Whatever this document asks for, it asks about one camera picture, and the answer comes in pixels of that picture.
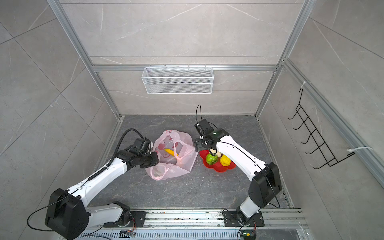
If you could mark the white wire mesh basket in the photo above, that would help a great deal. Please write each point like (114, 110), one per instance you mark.
(178, 80)

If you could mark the beige fake potato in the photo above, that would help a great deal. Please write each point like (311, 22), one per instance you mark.
(214, 152)

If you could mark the aluminium mounting rail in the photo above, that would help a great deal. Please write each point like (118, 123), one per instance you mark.
(213, 219)

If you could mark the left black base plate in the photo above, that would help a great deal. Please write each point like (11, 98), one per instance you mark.
(135, 219)

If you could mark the yellow fake banana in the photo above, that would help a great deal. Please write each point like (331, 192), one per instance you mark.
(171, 152)

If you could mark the black wire hook rack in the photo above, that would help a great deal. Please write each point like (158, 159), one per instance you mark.
(328, 158)

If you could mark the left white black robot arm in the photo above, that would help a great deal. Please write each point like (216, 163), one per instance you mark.
(69, 213)

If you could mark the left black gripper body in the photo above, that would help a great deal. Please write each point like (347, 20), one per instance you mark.
(147, 160)

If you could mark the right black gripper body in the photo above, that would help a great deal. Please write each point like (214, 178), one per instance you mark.
(200, 144)

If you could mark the pink plastic bag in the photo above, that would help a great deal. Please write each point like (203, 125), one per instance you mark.
(169, 166)

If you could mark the yellow fake lemon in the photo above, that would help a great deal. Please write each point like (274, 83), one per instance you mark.
(225, 161)

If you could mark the red flower-shaped plastic bowl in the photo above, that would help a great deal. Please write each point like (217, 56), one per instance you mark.
(217, 167)

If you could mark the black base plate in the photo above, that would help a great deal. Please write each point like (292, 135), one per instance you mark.
(135, 219)
(234, 219)

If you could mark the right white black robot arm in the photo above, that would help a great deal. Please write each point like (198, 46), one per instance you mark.
(265, 178)

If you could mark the green fake lime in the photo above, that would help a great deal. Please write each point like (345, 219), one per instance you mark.
(211, 159)

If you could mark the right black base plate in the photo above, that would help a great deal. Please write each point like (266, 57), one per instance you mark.
(234, 219)

